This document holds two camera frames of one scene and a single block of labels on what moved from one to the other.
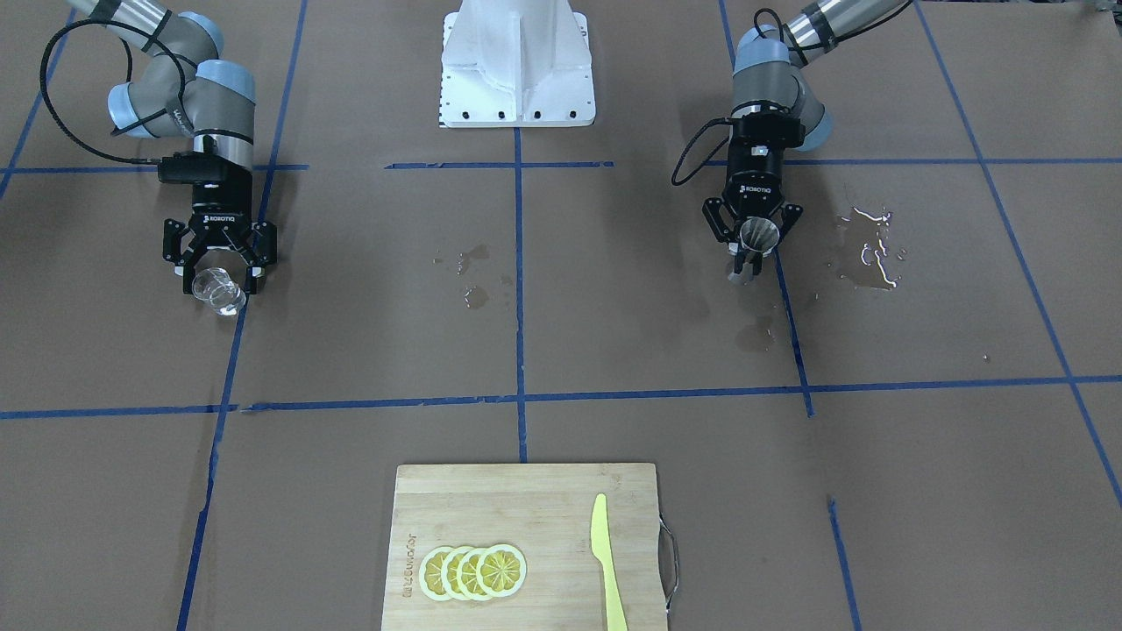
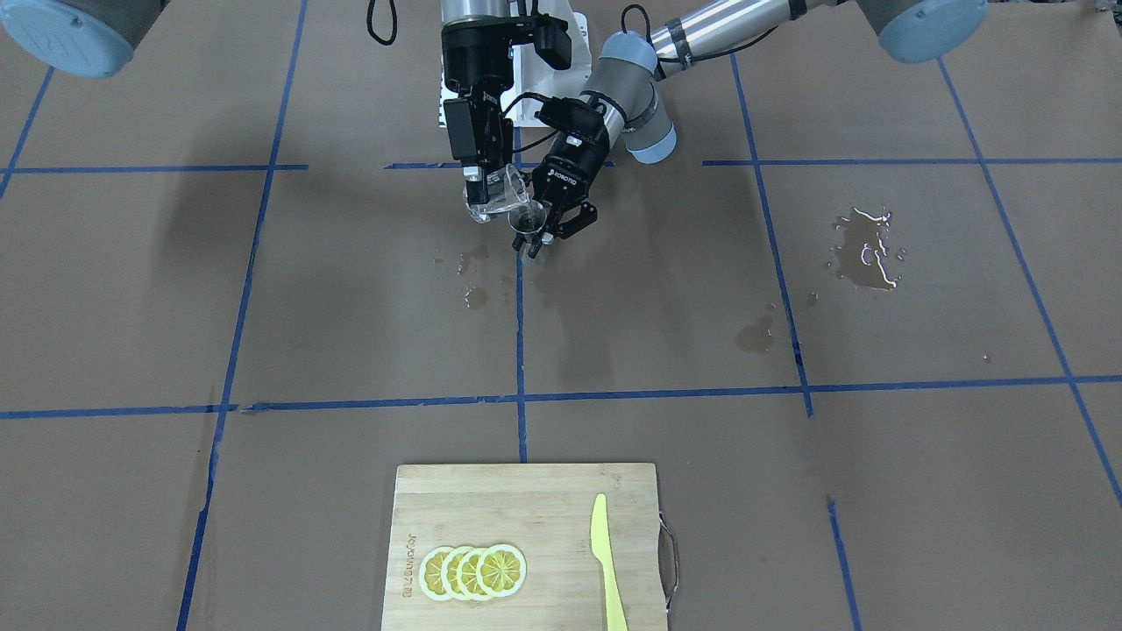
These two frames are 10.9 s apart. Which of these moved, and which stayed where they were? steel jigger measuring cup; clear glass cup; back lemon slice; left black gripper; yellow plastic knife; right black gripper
Moved: clear glass cup; left black gripper; right black gripper; steel jigger measuring cup
Stayed: back lemon slice; yellow plastic knife
